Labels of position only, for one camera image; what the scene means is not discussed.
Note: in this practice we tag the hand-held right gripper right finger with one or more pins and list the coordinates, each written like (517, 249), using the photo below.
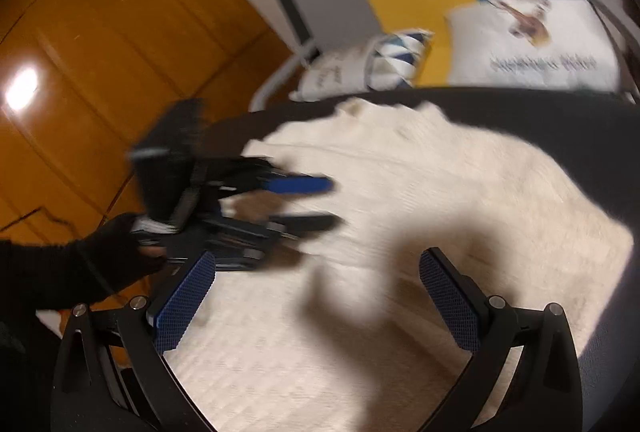
(450, 302)

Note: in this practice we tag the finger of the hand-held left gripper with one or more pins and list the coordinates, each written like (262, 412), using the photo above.
(315, 224)
(300, 185)

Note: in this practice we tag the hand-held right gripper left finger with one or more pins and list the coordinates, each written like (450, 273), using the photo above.
(185, 302)

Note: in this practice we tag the cream knit sweater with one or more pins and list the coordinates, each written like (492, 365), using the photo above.
(450, 187)

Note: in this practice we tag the person's left hand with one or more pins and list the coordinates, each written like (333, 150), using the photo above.
(152, 252)

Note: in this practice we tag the triangle pattern pillow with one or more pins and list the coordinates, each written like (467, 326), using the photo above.
(350, 67)

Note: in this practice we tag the white deer print pillow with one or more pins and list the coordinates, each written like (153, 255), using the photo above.
(475, 42)

